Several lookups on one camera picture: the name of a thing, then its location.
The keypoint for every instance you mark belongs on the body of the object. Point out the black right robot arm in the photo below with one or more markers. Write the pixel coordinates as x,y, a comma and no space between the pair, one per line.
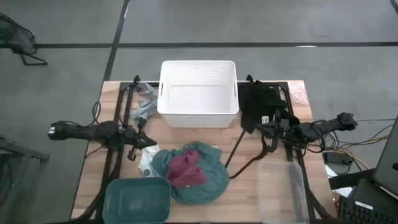
329,126

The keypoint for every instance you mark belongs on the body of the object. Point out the black mesh chair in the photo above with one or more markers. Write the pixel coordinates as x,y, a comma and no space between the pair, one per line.
15,37

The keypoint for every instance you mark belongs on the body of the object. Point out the teal patterned shirt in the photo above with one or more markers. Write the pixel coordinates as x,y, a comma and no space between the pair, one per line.
205,186

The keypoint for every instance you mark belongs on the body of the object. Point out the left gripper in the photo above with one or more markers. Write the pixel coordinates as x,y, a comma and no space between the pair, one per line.
132,137

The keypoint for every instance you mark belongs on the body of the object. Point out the light grey-blue cloth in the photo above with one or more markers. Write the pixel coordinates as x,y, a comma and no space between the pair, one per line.
147,105

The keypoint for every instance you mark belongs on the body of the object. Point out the maroon cloth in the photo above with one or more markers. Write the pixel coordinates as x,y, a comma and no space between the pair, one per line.
186,171

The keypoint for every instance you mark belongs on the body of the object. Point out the black garment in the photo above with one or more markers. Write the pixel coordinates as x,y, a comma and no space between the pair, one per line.
258,99

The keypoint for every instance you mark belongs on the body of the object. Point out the clear plastic bin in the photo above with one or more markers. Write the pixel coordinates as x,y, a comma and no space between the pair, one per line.
280,193

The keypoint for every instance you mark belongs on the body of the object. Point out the white printed cloth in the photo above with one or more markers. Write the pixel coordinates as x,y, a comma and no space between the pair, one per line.
146,161

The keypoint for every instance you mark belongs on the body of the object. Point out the black power adapter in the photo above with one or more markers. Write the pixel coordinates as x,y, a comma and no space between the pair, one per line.
337,158

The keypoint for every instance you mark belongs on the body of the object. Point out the black clothes hanger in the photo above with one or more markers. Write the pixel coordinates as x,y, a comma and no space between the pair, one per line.
248,165

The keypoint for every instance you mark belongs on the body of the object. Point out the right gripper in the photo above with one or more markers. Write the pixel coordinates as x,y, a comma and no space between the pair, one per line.
284,130

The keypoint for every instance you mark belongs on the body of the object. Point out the black metal table frame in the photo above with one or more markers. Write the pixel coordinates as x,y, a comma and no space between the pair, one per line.
109,165

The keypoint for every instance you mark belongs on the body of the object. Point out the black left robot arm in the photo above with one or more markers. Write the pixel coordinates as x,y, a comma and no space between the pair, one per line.
81,132

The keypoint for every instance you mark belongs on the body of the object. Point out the grey metal stand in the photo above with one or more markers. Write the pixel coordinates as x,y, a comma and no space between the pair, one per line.
18,152

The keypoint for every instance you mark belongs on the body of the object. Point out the black keyboard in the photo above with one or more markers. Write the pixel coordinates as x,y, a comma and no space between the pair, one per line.
357,216

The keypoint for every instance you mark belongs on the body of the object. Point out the clear plastic wrap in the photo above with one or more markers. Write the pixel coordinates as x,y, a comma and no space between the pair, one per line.
298,93

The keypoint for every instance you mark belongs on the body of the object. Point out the black flat bar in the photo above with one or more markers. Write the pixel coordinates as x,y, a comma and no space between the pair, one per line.
351,180

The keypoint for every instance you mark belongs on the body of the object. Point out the grey laptop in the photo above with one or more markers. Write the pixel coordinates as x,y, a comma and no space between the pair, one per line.
387,168

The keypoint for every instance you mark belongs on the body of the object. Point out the teal plastic bin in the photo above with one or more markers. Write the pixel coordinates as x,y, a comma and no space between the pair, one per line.
136,202

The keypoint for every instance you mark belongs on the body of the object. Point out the white perforated plastic basket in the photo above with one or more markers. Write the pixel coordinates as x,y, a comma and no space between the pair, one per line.
199,102

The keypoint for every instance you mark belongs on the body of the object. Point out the white paper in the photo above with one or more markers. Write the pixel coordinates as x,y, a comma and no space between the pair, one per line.
343,191

